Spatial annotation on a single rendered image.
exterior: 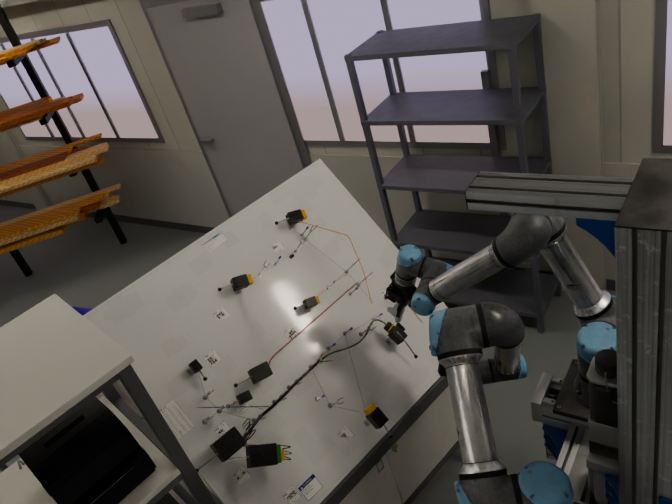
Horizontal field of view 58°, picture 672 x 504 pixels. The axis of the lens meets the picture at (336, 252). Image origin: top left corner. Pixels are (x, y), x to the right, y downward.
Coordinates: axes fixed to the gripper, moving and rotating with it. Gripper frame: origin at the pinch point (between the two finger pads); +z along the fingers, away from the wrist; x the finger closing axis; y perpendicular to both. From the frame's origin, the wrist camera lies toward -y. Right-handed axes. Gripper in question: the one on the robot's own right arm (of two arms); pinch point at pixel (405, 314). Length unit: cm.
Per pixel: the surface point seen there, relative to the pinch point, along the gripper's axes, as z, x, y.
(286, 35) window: 36, -156, 190
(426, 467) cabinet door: 72, 17, -30
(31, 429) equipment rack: -62, 110, 31
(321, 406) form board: 21.7, 39.5, 8.8
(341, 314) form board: 14.4, 6.8, 23.9
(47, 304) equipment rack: -43, 84, 72
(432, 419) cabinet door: 54, 5, -23
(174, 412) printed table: 6, 76, 43
